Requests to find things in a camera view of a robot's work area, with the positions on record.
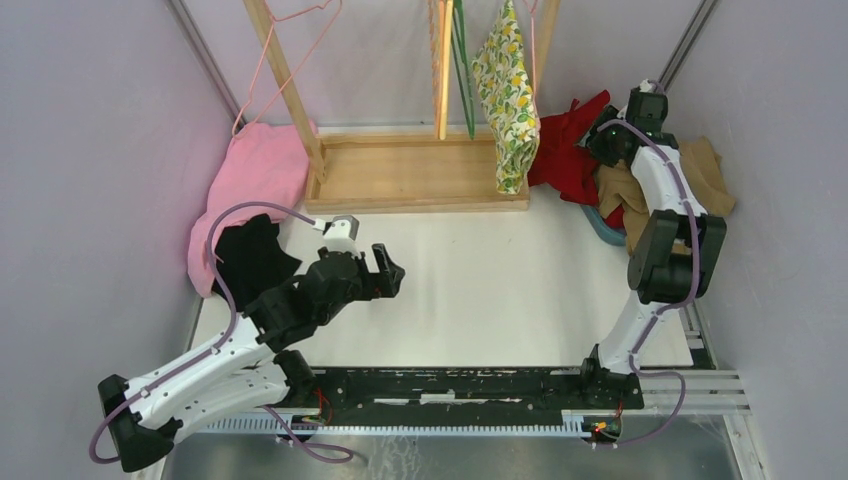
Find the teal plastic basket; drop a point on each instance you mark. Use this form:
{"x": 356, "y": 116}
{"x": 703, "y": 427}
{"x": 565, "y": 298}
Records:
{"x": 609, "y": 235}

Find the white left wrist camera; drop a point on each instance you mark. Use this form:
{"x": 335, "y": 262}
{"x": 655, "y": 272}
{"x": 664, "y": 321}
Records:
{"x": 339, "y": 234}

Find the yellow wooden hanger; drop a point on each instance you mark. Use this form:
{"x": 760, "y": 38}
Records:
{"x": 440, "y": 19}

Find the wooden clothes rack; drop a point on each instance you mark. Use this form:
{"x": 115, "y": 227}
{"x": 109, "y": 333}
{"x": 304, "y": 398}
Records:
{"x": 410, "y": 171}

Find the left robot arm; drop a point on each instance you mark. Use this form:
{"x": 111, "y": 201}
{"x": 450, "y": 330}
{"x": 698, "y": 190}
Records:
{"x": 250, "y": 364}

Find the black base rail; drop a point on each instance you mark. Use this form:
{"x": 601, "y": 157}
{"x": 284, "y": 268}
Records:
{"x": 461, "y": 396}

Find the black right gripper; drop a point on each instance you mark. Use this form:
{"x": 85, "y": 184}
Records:
{"x": 597, "y": 132}

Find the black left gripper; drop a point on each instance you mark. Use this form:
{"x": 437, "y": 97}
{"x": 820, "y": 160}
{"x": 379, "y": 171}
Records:
{"x": 383, "y": 283}

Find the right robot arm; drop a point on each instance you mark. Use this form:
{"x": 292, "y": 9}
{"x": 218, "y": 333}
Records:
{"x": 673, "y": 261}

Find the tan garment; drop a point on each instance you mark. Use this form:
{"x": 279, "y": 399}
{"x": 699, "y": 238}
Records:
{"x": 622, "y": 204}

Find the black cloth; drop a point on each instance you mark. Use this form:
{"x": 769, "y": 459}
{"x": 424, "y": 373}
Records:
{"x": 251, "y": 261}

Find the pink hanger on rack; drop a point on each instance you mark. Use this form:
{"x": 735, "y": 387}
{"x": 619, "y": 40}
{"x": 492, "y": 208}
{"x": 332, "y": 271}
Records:
{"x": 265, "y": 22}

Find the lemon print skirt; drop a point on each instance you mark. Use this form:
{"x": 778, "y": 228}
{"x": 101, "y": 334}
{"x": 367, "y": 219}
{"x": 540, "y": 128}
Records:
{"x": 507, "y": 99}

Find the pink garment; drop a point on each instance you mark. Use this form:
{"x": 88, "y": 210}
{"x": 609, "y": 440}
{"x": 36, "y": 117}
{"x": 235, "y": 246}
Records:
{"x": 263, "y": 163}

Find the green wire hanger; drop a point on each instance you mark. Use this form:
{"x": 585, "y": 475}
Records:
{"x": 461, "y": 65}

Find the red garment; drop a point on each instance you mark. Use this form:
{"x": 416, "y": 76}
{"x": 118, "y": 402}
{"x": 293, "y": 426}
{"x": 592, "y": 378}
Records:
{"x": 570, "y": 169}

